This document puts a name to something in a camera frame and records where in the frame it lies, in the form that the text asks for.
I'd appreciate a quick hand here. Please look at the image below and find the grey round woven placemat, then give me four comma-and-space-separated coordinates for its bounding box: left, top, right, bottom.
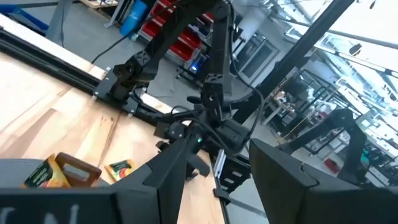
0, 158, 111, 189

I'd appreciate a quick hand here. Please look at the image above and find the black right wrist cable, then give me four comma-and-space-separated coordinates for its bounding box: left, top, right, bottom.
228, 0, 265, 147

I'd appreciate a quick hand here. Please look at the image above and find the shelf with red bins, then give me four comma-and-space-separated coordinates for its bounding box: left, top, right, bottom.
138, 0, 215, 63

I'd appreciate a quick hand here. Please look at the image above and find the black rig upright post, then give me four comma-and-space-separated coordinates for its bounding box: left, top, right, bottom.
231, 0, 357, 125

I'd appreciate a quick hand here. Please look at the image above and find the blue cylinder tank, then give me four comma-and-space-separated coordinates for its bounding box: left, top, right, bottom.
119, 0, 149, 37

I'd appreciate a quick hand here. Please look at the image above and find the blue storage bin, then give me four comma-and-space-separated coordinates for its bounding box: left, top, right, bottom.
0, 4, 49, 32

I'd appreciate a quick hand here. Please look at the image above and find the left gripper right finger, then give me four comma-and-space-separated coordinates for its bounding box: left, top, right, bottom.
248, 138, 398, 224

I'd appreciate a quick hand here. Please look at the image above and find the orange fruit tea packet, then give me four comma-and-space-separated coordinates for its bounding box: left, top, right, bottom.
21, 153, 72, 189
104, 159, 137, 183

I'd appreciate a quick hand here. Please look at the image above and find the black floor cable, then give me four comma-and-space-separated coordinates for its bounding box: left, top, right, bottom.
91, 32, 136, 64

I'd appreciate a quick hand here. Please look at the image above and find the grey metal desk leg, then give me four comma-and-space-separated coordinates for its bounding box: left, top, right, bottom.
45, 0, 74, 44

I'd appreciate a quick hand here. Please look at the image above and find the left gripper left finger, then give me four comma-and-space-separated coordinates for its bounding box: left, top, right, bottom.
110, 138, 190, 224

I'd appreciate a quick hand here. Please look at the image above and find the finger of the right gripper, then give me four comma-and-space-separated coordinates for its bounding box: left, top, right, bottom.
185, 151, 211, 181

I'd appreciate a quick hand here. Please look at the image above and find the wooden tea organiser box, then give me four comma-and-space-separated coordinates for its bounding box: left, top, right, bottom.
55, 151, 103, 189

